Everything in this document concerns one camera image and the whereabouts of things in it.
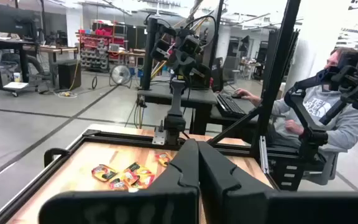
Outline black frame handle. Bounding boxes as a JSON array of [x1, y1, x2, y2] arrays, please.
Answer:
[[44, 147, 71, 168]]

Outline black box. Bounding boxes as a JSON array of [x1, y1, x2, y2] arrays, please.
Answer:
[[57, 59, 82, 91]]

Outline desk cable bundle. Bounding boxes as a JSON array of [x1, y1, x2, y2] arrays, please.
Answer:
[[124, 99, 147, 130]]

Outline red parts shelf rack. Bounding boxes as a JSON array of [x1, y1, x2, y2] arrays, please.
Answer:
[[75, 19, 129, 73]]

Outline black aluminium rig frame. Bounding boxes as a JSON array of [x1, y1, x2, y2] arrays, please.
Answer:
[[0, 0, 310, 224]]

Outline black monitor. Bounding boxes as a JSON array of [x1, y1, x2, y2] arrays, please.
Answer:
[[0, 2, 39, 40]]

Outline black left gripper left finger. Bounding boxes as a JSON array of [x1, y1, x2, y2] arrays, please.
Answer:
[[149, 138, 201, 224]]

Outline grey office chair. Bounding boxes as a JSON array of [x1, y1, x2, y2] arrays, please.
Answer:
[[301, 143, 347, 187]]

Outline black upright pole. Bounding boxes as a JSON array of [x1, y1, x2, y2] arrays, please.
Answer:
[[140, 17, 167, 91]]

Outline black cart table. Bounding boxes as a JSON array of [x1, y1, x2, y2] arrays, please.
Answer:
[[0, 36, 42, 98]]

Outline grey desk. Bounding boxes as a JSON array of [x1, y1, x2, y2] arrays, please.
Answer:
[[137, 82, 262, 138]]

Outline wooden top table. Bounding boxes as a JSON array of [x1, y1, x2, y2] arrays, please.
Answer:
[[23, 45, 80, 90]]

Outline black computer keyboard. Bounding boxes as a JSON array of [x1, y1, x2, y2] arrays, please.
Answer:
[[215, 92, 247, 119]]

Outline white floor fan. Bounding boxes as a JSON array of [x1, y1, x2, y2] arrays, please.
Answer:
[[109, 64, 133, 88]]

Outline person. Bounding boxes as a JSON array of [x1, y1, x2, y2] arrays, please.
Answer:
[[233, 46, 358, 151]]

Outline white paper sheet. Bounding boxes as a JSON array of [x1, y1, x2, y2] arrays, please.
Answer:
[[3, 81, 30, 90]]

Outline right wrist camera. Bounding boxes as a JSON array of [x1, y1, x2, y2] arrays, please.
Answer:
[[177, 34, 203, 57]]

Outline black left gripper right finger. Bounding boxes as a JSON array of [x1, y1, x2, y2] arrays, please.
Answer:
[[198, 141, 269, 224]]

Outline yellow floor cable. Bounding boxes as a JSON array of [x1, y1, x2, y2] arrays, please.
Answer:
[[57, 60, 80, 98]]

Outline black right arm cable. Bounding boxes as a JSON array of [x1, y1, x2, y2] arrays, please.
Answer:
[[183, 14, 219, 50]]

